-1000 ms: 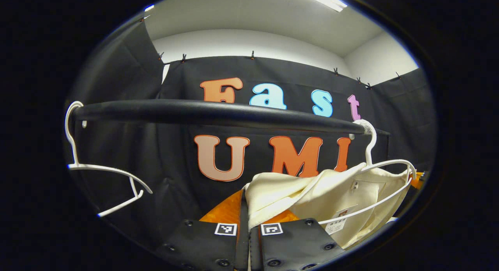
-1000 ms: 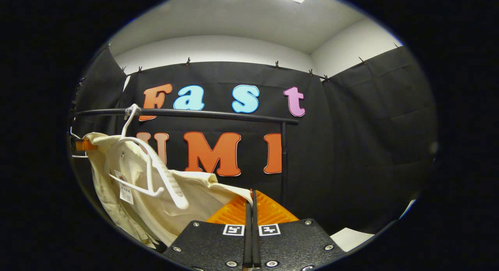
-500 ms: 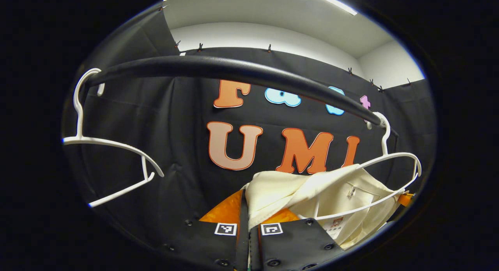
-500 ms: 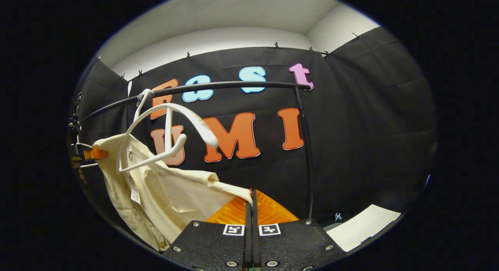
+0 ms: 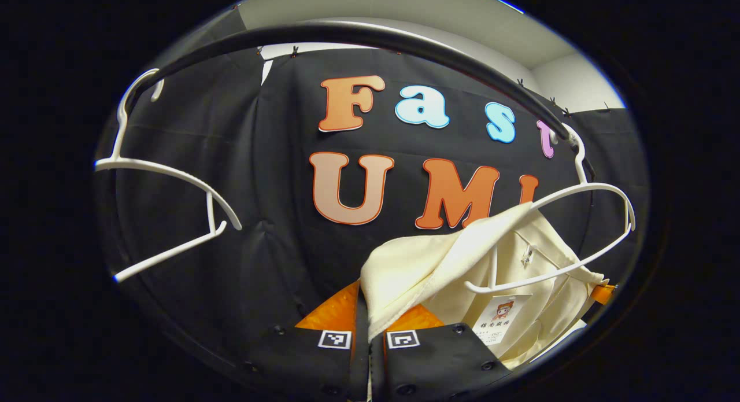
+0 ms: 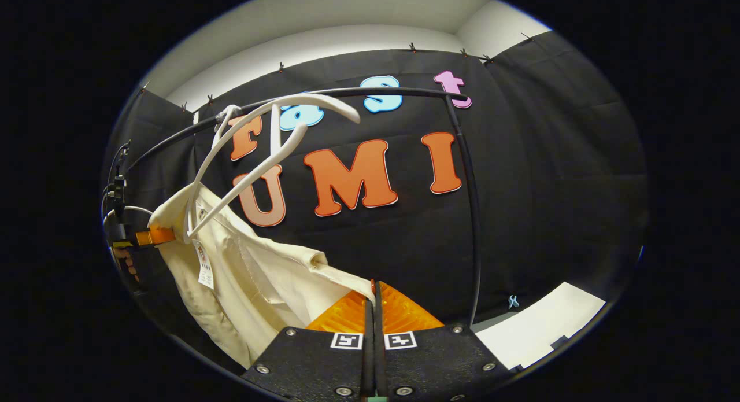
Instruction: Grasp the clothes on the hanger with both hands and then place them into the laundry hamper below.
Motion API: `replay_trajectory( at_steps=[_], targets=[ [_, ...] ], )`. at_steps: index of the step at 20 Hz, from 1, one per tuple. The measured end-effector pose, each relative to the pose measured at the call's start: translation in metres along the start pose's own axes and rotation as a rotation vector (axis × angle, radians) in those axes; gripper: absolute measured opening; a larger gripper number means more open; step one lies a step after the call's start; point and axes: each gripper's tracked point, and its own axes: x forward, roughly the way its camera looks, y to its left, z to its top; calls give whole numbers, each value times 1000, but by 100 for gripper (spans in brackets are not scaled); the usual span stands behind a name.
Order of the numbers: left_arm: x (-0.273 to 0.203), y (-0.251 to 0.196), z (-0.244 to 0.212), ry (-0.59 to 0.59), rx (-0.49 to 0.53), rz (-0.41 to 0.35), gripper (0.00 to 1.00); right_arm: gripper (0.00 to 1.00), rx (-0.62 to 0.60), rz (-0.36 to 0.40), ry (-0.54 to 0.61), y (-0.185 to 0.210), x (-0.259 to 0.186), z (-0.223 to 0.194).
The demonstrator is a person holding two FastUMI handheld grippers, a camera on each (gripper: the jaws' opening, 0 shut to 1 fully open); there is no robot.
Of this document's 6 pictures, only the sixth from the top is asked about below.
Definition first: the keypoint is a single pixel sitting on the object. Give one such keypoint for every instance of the cream button jacket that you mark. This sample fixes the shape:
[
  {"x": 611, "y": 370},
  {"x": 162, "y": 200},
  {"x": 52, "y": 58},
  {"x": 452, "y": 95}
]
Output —
[{"x": 248, "y": 286}]

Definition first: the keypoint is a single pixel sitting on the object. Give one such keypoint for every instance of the black metal clothes rack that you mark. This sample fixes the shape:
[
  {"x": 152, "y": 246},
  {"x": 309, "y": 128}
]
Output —
[{"x": 474, "y": 217}]

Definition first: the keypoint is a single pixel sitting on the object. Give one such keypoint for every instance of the white flat board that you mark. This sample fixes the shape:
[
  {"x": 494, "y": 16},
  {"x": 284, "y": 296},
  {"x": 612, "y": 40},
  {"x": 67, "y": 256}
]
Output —
[{"x": 537, "y": 327}]

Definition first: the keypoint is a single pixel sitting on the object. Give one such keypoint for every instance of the row of small black clips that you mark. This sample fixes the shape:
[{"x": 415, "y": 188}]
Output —
[{"x": 413, "y": 47}]

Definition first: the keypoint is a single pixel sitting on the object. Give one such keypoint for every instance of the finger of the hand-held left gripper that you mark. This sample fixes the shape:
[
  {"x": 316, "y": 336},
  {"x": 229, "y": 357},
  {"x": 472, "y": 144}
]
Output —
[{"x": 156, "y": 236}]

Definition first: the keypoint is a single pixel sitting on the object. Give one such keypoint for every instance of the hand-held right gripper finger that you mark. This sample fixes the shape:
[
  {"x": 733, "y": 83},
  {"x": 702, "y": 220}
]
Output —
[
  {"x": 380, "y": 367},
  {"x": 368, "y": 367}
]

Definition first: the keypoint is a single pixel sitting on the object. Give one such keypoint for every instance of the black backdrop cloth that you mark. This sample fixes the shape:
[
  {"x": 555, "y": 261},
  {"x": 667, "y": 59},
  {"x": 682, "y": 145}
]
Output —
[{"x": 549, "y": 188}]

